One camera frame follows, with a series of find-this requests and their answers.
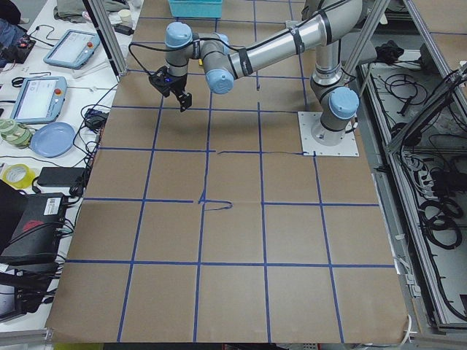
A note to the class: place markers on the black computer box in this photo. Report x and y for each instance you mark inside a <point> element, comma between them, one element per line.
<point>34,238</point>

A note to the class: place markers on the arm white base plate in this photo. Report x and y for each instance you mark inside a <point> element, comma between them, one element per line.
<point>318,141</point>

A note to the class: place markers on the aluminium frame post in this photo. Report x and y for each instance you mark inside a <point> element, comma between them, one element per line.
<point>106,33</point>

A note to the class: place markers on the turquoise plastic bin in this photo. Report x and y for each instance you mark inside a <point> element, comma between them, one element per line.
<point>196,8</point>

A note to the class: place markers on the yellow tape roll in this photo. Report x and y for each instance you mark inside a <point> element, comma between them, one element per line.
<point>19,176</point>

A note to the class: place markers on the teach pendant tablet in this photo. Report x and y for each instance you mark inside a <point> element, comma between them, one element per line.
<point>40,100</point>
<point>73,50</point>

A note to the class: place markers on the upper teach pendant tablet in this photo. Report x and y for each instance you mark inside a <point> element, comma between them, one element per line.
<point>73,50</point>

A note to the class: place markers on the black power adapter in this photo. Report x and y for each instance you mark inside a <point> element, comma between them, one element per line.
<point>60,176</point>

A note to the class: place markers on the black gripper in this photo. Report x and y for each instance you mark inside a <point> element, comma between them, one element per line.
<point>178,84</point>

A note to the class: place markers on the light blue plate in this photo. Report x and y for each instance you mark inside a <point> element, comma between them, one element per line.
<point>53,139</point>

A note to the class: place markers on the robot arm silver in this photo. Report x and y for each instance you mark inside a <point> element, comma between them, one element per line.
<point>324,24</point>

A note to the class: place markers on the lower teach pendant tablet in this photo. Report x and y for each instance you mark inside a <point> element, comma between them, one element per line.
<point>40,100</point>

